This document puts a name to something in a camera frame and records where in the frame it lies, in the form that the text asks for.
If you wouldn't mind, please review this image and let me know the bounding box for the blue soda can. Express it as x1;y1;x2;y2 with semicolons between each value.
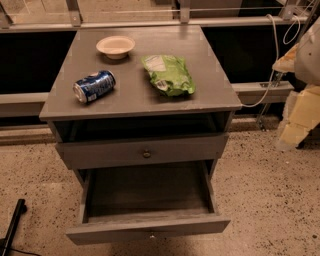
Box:
73;70;116;103

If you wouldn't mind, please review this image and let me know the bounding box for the white ceramic bowl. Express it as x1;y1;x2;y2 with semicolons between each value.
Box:
96;36;135;60

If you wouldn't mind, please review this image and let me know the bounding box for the grey open bottom drawer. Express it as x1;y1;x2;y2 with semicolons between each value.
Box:
66;161;230;245

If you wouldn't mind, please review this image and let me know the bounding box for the white hanging cable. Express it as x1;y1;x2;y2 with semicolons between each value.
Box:
241;13;302;109

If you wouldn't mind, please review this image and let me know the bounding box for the green chip bag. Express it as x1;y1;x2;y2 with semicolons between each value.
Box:
141;55;196;97

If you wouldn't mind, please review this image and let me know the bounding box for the grey wooden drawer cabinet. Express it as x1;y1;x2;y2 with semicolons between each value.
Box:
40;26;241;182

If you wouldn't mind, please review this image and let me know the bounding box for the white and yellow gripper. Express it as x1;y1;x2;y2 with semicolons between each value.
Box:
275;85;320;151

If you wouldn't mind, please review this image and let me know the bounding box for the grey drawer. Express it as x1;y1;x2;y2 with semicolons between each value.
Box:
66;161;230;245
56;133;228;170

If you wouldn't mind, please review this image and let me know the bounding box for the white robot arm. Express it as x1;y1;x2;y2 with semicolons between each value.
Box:
273;17;320;151

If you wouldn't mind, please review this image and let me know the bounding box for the metal railing frame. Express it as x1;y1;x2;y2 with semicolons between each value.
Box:
0;0;320;132

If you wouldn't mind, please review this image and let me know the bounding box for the black floor stand leg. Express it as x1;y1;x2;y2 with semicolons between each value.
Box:
0;199;27;256

